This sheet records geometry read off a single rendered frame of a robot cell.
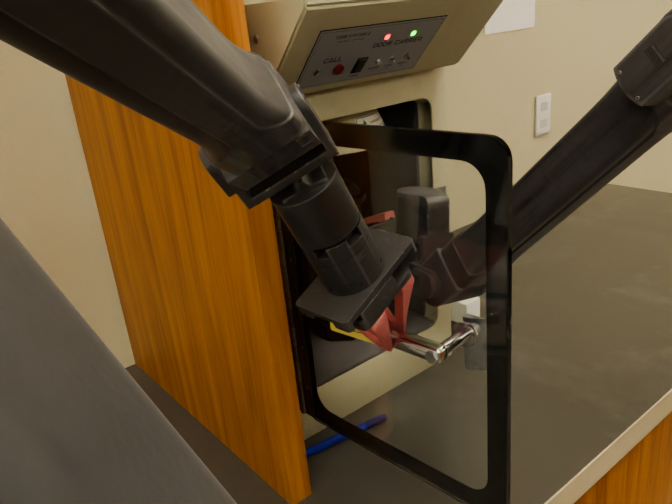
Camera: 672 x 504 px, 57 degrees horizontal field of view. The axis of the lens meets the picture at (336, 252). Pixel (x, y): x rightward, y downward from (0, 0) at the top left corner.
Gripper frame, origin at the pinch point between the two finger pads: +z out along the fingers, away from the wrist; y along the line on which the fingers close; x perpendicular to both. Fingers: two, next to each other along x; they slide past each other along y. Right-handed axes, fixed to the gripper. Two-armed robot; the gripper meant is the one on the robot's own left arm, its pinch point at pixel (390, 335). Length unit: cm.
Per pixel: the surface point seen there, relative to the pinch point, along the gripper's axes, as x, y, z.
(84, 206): -66, 0, -3
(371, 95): -20.4, -27.8, -7.2
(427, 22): -11.5, -32.2, -14.4
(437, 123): -19.3, -36.2, 3.5
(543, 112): -53, -113, 60
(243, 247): -15.8, 0.8, -8.6
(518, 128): -55, -103, 58
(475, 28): -12.2, -41.2, -8.2
